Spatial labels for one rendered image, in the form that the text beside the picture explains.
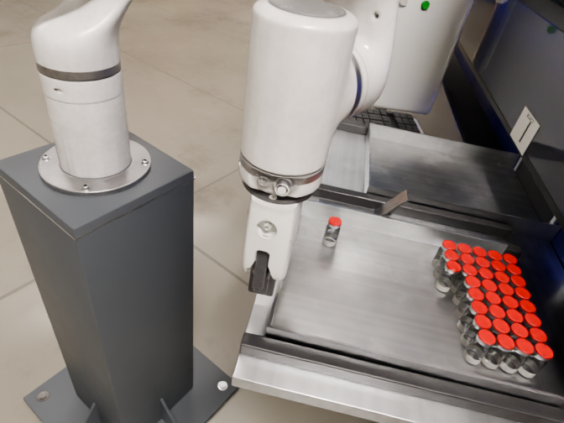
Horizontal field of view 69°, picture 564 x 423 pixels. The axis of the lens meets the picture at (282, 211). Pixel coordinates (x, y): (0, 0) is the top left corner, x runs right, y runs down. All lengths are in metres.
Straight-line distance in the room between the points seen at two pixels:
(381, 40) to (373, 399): 0.37
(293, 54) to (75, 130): 0.48
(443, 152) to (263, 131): 0.71
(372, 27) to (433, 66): 0.94
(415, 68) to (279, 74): 1.03
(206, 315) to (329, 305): 1.10
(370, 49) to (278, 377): 0.36
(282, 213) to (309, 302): 0.20
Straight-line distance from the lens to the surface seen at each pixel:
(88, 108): 0.71
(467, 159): 1.03
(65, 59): 0.68
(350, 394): 0.50
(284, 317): 0.54
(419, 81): 1.35
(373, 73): 0.40
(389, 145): 0.97
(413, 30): 1.29
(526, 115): 0.89
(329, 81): 0.33
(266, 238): 0.40
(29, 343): 1.67
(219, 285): 1.72
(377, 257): 0.65
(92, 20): 0.68
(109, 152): 0.75
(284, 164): 0.36
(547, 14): 0.98
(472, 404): 0.54
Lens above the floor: 1.31
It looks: 39 degrees down
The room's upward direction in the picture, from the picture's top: 10 degrees clockwise
